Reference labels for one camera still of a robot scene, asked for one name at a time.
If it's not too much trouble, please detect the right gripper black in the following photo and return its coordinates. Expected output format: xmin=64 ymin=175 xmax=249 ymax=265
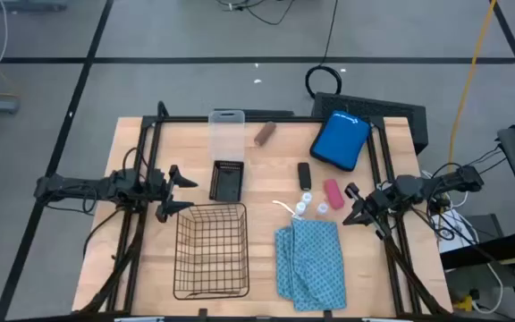
xmin=342 ymin=182 xmax=395 ymax=241

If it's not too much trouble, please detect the blue patterned cloth gown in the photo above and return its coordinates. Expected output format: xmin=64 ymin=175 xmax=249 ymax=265
xmin=271 ymin=199 xmax=348 ymax=313

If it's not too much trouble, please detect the white printed paper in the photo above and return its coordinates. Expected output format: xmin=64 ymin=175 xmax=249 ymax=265
xmin=435 ymin=209 xmax=481 ymax=254

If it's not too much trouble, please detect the small tan plush object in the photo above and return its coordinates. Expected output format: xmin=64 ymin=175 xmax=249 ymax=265
xmin=253 ymin=121 xmax=278 ymax=148

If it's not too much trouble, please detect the grey floor box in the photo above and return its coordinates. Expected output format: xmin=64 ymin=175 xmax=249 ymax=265
xmin=0 ymin=0 xmax=69 ymax=13

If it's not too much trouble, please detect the thick yellow cable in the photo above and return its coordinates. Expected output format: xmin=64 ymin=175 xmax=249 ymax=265
xmin=446 ymin=0 xmax=499 ymax=167

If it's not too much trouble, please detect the coiled black cable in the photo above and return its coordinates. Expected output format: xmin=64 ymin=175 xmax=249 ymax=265
xmin=304 ymin=0 xmax=344 ymax=100

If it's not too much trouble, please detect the black plastic tray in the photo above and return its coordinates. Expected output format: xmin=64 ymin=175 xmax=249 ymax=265
xmin=208 ymin=159 xmax=246 ymax=203

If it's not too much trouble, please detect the clear plastic container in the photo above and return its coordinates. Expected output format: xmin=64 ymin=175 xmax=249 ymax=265
xmin=207 ymin=109 xmax=247 ymax=163

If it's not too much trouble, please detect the pink bandage roll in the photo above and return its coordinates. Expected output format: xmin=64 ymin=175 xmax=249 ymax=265
xmin=323 ymin=178 xmax=346 ymax=211

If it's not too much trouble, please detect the black wire basket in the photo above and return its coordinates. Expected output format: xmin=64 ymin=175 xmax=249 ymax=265
xmin=173 ymin=202 xmax=251 ymax=301

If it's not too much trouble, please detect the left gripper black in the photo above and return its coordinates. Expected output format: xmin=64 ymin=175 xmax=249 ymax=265
xmin=155 ymin=164 xmax=198 ymax=224

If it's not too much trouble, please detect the small black device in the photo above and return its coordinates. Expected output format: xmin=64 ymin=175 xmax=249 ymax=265
xmin=296 ymin=161 xmax=313 ymax=191

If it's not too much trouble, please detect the yellow power plug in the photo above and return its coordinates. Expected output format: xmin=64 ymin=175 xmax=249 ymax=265
xmin=452 ymin=293 xmax=474 ymax=313

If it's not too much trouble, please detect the looped black floor cable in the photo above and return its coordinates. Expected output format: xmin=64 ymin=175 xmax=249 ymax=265
xmin=215 ymin=0 xmax=297 ymax=27

